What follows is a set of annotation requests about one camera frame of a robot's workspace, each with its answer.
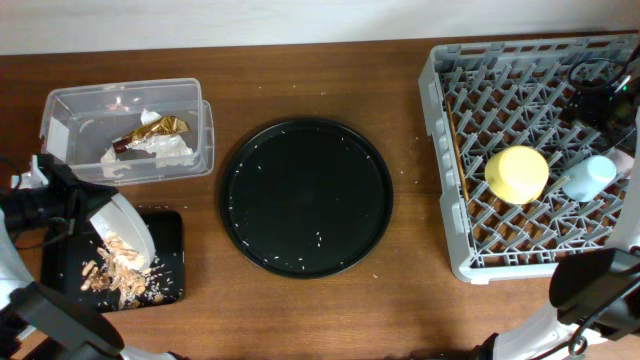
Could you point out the light blue cup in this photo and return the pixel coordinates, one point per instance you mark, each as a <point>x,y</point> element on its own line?
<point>588,178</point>

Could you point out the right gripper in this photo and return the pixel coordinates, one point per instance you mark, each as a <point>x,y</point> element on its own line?
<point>585,109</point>

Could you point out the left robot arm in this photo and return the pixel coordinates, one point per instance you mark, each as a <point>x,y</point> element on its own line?
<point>72,330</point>

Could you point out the round black serving tray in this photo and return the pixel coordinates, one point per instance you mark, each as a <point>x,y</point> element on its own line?
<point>306,198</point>

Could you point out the clear plastic bin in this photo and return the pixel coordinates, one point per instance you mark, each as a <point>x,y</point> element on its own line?
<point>80,123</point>

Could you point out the gold coffee sachet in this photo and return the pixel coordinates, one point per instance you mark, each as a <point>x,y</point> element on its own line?
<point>167,125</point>

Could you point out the food scraps and rice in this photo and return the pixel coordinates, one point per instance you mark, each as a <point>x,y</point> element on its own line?
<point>121,273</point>

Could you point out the white tissue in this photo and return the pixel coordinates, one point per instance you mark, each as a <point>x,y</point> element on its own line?
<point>167,150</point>

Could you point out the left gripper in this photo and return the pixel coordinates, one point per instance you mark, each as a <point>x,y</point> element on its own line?
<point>83,205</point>

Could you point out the yellow bowl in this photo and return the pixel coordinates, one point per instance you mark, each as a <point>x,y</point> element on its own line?
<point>517,175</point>

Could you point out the grey plate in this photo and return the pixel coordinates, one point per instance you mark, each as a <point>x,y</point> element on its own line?
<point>120,217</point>

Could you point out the grey dishwasher rack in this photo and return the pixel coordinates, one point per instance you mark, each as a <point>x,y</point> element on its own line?
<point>512,93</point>

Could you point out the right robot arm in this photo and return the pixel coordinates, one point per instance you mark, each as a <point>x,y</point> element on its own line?
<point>593,297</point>

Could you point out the black rectangular tray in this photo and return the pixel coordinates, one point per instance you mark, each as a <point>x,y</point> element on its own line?
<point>67,266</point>

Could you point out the white cup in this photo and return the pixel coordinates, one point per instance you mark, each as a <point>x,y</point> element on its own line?
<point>623,162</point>

